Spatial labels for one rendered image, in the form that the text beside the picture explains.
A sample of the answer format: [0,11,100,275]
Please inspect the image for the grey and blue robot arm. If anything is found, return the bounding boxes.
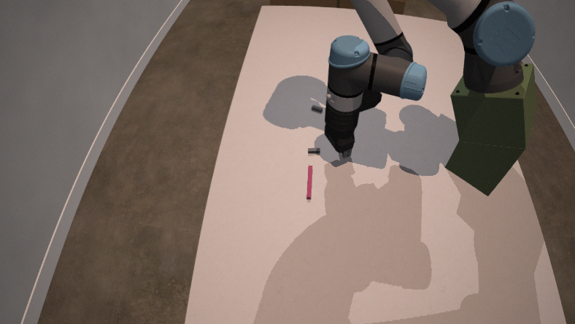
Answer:
[328,0,536,101]

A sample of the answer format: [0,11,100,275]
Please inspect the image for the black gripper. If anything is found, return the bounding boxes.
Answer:
[325,88,382,158]

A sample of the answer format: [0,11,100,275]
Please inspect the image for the pink rod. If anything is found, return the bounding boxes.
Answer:
[306,166,312,199]

